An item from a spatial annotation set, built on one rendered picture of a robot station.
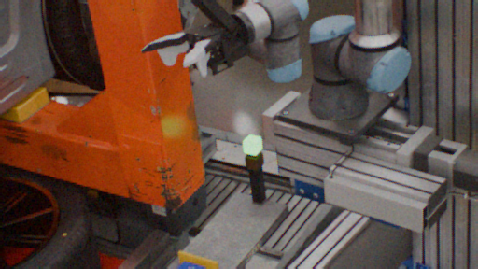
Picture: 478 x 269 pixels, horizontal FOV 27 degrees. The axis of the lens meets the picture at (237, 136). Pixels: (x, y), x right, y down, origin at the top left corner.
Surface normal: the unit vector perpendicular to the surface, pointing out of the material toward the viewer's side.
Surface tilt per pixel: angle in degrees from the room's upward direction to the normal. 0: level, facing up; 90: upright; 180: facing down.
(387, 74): 98
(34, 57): 90
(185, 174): 90
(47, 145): 90
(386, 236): 0
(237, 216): 0
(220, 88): 0
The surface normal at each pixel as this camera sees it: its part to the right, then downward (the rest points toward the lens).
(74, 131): -0.51, 0.51
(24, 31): 0.86, 0.19
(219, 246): -0.11, -0.84
